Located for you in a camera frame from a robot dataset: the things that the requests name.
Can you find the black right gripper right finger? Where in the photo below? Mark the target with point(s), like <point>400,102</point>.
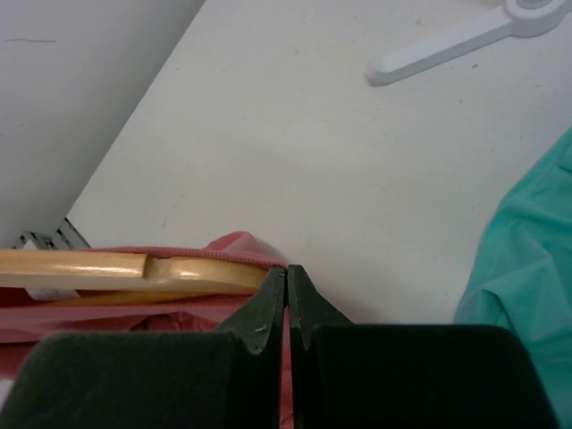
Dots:
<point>347,375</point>

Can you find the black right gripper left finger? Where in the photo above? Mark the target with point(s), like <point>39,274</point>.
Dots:
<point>227,378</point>

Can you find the wooden clothes hanger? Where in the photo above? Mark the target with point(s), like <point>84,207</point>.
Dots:
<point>121,278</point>

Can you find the salmon red t-shirt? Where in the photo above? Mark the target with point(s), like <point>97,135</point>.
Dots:
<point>27,317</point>

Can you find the teal t-shirt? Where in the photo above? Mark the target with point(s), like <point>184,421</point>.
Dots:
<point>521,278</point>

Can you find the white rack base foot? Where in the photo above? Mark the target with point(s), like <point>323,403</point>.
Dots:
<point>519,19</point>

